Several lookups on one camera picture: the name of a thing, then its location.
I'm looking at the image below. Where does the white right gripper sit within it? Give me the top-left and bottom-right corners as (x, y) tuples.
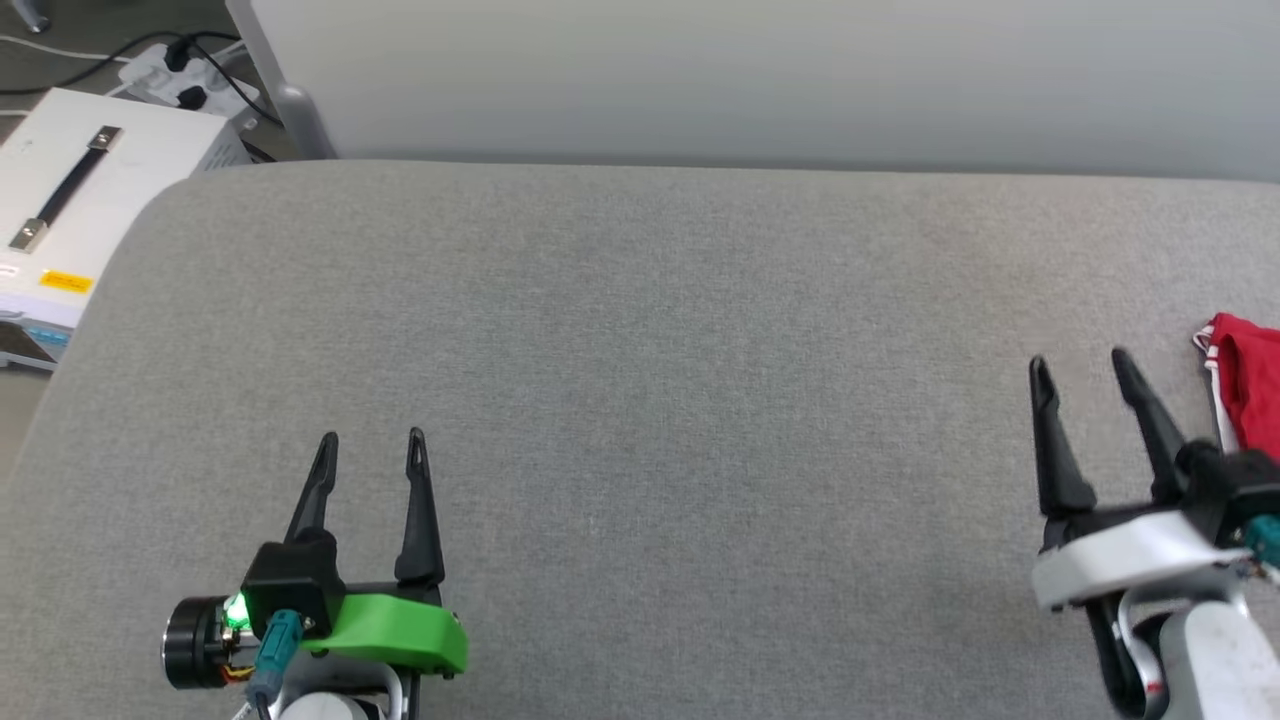
(1028, 348), (1251, 613)

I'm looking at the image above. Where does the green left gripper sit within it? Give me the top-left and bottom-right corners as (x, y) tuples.
(283, 428), (471, 681)

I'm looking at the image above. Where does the red and white garment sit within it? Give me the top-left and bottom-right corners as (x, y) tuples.
(1192, 313), (1280, 461)

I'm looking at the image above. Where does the grey metal partition stand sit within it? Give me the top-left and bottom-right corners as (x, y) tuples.
(272, 83), (339, 161)

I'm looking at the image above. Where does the white partition panel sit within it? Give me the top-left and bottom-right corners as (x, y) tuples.
(225, 0), (1280, 186)

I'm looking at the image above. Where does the white power strip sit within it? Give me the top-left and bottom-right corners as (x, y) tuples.
(118, 42), (259, 121)

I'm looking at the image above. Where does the teal cable connector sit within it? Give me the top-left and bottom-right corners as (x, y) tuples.
(1245, 515), (1280, 579)
(245, 610), (306, 720)

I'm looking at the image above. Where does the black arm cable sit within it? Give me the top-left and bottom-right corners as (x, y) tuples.
(1085, 595), (1171, 720)

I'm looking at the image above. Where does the white box with black handle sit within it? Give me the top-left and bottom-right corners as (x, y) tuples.
(0, 88), (251, 373)

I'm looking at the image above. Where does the black floor cable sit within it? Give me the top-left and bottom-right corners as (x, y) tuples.
(0, 30), (286, 129)

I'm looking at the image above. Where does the white floor cable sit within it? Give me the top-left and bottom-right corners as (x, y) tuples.
(0, 33), (131, 63)

